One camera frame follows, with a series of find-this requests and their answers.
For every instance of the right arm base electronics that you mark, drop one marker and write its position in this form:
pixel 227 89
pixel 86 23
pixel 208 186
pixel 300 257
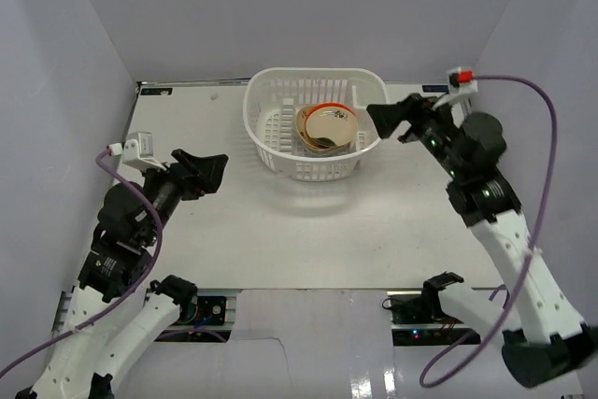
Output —
pixel 413 327

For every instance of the cream round flower plate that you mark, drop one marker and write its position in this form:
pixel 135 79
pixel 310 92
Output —
pixel 300 127

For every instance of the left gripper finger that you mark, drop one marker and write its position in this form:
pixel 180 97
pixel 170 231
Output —
pixel 210 171
pixel 186 163

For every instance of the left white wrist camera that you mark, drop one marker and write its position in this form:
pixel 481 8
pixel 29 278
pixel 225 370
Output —
pixel 136 151

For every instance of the white plastic dish basket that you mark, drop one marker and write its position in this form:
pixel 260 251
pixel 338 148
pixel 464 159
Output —
pixel 272 107

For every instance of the black table label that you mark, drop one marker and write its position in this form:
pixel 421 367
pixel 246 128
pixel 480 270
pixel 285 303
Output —
pixel 162 91
pixel 434 88

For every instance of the left black table label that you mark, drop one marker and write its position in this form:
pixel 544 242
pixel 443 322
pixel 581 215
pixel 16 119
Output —
pixel 162 91

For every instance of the cream round plate dark rim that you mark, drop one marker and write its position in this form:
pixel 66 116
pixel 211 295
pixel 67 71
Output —
pixel 332 127

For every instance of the right black table label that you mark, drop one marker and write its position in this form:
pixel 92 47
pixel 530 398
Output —
pixel 434 88

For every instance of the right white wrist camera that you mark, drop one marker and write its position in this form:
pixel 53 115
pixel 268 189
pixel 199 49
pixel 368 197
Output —
pixel 461 85

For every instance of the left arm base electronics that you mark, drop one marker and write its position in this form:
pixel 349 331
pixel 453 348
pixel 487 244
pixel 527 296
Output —
pixel 207 320

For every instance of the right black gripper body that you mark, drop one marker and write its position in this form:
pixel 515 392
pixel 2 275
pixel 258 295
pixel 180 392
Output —
pixel 429 125

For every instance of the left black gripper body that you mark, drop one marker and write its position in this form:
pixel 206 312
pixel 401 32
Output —
pixel 184 179

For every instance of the orange round plate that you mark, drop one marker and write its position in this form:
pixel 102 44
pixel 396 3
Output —
pixel 330 104

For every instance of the golden square panda plate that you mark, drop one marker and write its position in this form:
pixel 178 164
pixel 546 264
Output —
pixel 322 150

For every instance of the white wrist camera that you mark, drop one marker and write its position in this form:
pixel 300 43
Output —
pixel 136 151
pixel 461 85

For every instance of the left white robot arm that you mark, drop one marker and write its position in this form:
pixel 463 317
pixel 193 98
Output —
pixel 115 312

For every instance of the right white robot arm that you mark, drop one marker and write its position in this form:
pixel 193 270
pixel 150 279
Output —
pixel 540 335

